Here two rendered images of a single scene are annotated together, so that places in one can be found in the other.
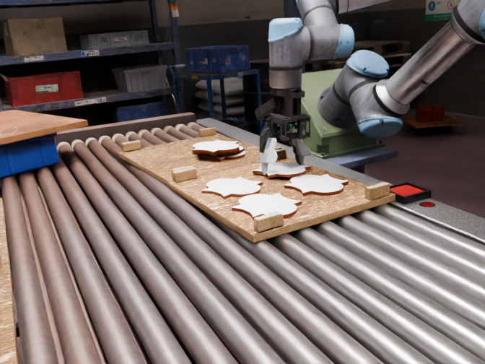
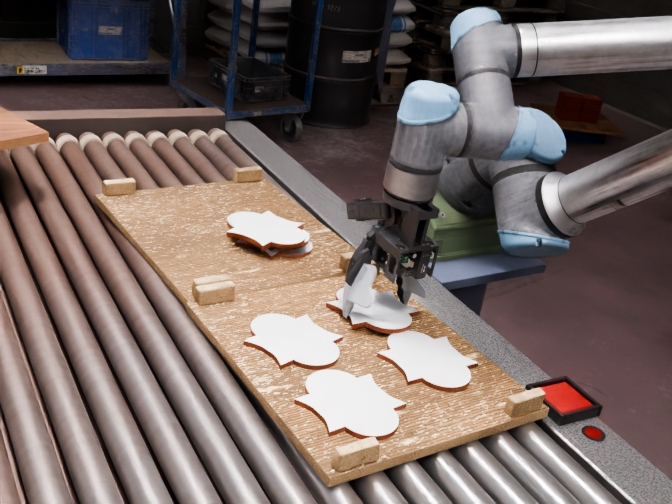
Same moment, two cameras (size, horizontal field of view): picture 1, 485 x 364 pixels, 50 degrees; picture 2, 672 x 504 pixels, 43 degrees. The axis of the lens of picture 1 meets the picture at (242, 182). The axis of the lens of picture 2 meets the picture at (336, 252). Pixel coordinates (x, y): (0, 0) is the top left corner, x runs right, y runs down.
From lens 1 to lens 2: 32 cm
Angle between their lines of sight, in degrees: 11
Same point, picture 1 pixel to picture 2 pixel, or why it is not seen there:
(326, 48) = (489, 149)
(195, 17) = not seen: outside the picture
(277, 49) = (410, 138)
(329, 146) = (443, 243)
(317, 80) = not seen: hidden behind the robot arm
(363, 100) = (516, 197)
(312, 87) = not seen: hidden behind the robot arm
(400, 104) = (575, 222)
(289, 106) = (409, 229)
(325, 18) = (496, 95)
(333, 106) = (464, 183)
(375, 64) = (546, 140)
